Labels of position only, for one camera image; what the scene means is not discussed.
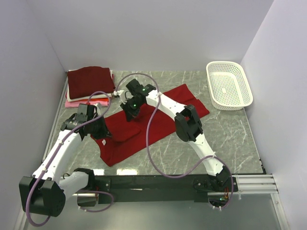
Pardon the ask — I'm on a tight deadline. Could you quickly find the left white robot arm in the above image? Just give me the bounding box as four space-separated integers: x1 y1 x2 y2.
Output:
19 103 111 217

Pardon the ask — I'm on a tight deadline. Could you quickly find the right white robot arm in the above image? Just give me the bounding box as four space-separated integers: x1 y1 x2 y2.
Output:
115 79 235 192

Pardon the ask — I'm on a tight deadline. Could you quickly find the folded orange-red t-shirt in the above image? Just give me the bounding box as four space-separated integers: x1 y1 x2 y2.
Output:
75 97 109 102

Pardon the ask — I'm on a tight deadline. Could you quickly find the folded pink t-shirt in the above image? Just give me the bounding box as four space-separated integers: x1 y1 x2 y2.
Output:
64 100 109 108

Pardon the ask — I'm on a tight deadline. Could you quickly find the folded dark red t-shirt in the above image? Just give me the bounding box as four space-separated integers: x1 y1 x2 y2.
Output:
67 66 115 101

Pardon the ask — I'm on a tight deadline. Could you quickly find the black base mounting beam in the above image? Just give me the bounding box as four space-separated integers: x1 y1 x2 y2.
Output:
71 174 240 205

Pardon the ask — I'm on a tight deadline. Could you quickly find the white perforated plastic basket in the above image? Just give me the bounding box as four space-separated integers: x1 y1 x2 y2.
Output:
206 61 253 111

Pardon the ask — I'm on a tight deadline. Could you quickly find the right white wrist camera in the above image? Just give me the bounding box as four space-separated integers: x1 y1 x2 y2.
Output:
113 90 127 104

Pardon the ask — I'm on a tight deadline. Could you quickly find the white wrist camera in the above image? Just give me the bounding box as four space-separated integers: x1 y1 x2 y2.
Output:
113 90 127 104
85 101 103 110

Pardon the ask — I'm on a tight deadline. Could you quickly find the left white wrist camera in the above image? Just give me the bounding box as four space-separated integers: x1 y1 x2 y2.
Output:
85 101 103 110

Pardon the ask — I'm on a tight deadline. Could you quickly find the aluminium extrusion rail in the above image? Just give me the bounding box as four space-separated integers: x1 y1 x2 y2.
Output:
25 174 279 197

